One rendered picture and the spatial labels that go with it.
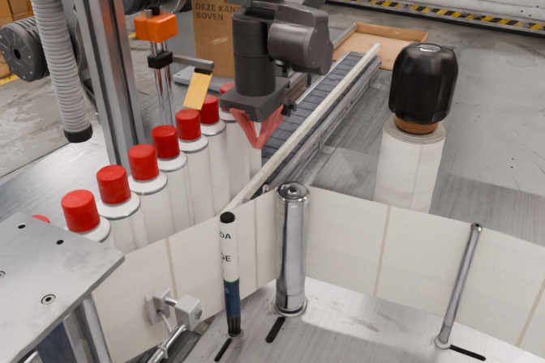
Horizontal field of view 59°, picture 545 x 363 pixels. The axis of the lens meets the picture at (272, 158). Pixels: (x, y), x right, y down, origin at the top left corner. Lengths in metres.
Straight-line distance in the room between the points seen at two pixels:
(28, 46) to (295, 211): 1.17
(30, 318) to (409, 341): 0.45
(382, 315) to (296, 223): 0.19
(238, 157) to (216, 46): 0.63
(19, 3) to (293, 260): 3.67
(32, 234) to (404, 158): 0.47
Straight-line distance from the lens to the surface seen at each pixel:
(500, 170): 1.10
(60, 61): 0.61
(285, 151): 0.91
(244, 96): 0.67
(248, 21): 0.63
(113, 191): 0.56
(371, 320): 0.66
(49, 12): 0.60
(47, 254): 0.39
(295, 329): 0.64
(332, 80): 1.29
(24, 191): 1.05
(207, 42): 1.37
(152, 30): 0.69
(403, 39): 1.80
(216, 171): 0.74
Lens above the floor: 1.39
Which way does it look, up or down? 33 degrees down
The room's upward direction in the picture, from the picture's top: straight up
